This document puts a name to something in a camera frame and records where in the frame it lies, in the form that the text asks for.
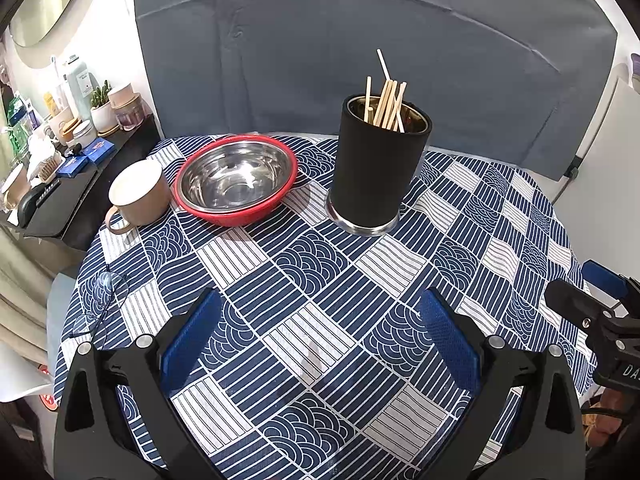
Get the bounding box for oval wall mirror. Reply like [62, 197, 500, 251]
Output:
[9, 0, 96, 50]

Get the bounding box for black cylindrical utensil holder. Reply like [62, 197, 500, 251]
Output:
[327, 94, 432, 237]

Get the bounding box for beige mug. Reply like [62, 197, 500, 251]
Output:
[103, 159, 172, 235]

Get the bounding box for red bowl with steel inside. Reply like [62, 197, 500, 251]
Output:
[172, 134, 299, 227]

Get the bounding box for small potted cactus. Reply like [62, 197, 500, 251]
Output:
[90, 81, 117, 134]

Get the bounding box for grey-blue backdrop cloth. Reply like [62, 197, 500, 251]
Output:
[131, 0, 621, 181]

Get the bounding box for green plastic bottle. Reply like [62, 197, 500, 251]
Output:
[5, 95, 34, 161]

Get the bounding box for blue box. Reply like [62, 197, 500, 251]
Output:
[57, 155, 92, 179]
[82, 140, 115, 164]

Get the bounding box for white round jar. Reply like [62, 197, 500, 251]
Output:
[74, 120, 97, 149]

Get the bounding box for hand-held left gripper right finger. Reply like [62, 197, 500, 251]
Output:
[419, 287, 587, 480]

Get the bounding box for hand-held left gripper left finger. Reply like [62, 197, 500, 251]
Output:
[54, 287, 223, 480]

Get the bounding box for beige curtain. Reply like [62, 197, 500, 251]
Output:
[0, 225, 63, 363]

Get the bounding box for pale green bottle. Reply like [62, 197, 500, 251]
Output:
[64, 55, 97, 112]

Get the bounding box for black desk device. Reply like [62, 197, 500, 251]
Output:
[17, 180, 64, 229]

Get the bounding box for black plug with cable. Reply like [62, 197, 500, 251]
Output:
[550, 156, 583, 206]

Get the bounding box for bunch of wooden chopsticks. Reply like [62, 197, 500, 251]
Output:
[364, 49, 408, 133]

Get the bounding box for glass jar with wooden lid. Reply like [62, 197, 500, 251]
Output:
[107, 83, 149, 132]

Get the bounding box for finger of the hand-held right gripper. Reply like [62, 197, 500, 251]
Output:
[581, 259, 640, 309]
[544, 280, 618, 333]

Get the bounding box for thin-rimmed eyeglasses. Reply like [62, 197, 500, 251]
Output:
[70, 270, 130, 338]

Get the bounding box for blue white patterned tablecloth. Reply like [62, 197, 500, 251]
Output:
[52, 134, 596, 480]

